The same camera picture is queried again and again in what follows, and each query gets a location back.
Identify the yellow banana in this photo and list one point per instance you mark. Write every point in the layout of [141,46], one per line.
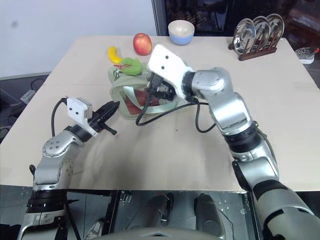
[113,54]

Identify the grey robot torso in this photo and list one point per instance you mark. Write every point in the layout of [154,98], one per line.
[155,235]

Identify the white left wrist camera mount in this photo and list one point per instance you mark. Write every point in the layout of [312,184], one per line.
[76,110]

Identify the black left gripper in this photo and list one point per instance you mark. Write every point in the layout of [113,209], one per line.
[98,122]

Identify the black metal table leg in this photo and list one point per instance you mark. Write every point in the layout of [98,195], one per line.
[113,212]

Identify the red apple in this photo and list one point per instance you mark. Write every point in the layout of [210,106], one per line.
[142,44]

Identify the dark rounded shape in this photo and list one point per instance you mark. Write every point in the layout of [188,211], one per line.
[207,215]
[162,207]

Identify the grey white shoe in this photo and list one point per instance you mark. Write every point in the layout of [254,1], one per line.
[305,55]

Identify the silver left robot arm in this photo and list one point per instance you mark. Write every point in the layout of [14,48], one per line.
[55,150]

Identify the green zip pouch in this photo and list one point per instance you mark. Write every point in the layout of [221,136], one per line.
[120,85]

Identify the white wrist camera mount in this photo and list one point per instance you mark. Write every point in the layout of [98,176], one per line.
[76,110]
[167,66]

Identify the round steel plate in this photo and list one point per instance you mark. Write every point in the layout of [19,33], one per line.
[243,35]
[262,28]
[276,25]

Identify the dark glass cabinet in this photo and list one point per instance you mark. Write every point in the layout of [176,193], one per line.
[212,15]

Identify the blue and white bowl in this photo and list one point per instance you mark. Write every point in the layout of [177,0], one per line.
[181,35]

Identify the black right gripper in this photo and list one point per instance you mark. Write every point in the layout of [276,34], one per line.
[163,90]

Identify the red item in pouch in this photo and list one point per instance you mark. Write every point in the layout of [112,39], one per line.
[138,101]

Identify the white power strip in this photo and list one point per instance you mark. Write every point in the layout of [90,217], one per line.
[27,95]

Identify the brown wooden plate rack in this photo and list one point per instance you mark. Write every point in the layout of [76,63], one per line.
[257,53]

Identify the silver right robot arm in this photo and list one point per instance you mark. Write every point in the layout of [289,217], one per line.
[225,100]

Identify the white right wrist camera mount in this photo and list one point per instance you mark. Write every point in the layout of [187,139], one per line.
[167,66]

